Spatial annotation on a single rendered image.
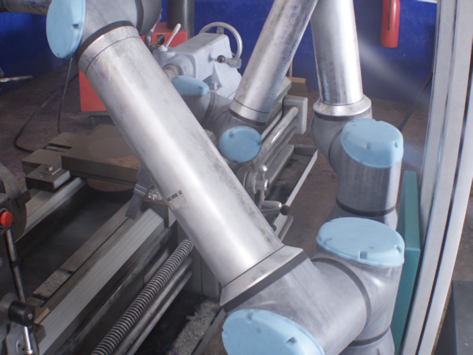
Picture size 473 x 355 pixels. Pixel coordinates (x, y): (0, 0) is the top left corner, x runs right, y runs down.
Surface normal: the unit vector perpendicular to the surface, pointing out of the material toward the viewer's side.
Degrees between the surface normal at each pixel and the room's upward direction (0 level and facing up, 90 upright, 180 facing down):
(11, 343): 90
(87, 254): 0
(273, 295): 58
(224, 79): 66
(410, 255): 90
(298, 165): 0
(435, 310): 90
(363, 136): 5
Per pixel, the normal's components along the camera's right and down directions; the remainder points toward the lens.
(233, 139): 0.16, 0.49
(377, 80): -0.31, 0.40
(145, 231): 0.57, -0.65
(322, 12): -0.52, 0.45
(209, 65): 0.95, 0.20
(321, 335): 0.66, -0.26
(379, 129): 0.04, -0.87
